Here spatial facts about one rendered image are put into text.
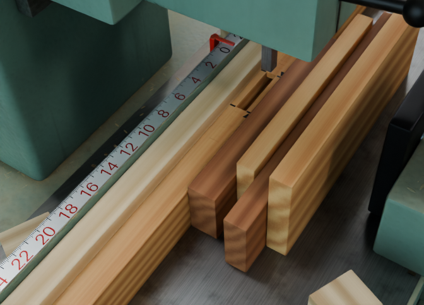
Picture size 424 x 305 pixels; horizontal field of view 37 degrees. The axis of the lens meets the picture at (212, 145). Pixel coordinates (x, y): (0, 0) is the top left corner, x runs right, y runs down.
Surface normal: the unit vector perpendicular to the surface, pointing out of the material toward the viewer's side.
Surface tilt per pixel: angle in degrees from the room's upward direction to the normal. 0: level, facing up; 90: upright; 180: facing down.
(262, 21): 90
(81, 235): 0
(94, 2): 90
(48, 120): 90
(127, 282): 90
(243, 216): 0
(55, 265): 0
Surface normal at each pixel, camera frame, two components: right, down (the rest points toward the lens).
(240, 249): -0.55, 0.64
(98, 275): -0.04, -0.66
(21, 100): 0.84, 0.39
